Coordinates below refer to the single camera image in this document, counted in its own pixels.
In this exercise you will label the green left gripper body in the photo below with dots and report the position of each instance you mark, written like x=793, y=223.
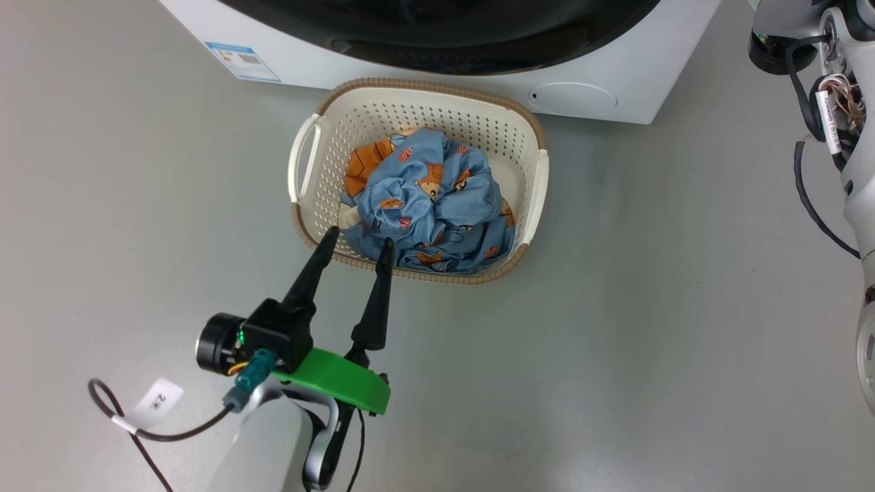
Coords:
x=335, y=379

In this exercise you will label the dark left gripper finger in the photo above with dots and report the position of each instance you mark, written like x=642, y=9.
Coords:
x=374, y=314
x=311, y=280

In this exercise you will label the blue bear-print garment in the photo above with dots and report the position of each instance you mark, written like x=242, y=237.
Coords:
x=437, y=205

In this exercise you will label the orange bear-print garment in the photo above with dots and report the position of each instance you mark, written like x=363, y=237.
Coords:
x=362, y=164

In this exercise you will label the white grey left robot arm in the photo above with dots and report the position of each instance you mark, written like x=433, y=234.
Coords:
x=266, y=444

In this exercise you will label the cream perforated laundry basket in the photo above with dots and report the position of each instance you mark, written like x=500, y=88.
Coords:
x=478, y=123

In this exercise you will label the white front-load washing machine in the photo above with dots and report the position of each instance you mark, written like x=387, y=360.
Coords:
x=615, y=68

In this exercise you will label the blue energy label sticker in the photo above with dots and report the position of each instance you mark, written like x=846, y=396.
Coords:
x=243, y=61

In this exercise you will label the round white filter cover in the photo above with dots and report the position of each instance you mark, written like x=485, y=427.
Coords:
x=577, y=99

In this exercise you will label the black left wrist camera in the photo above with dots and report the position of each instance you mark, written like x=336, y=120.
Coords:
x=273, y=331

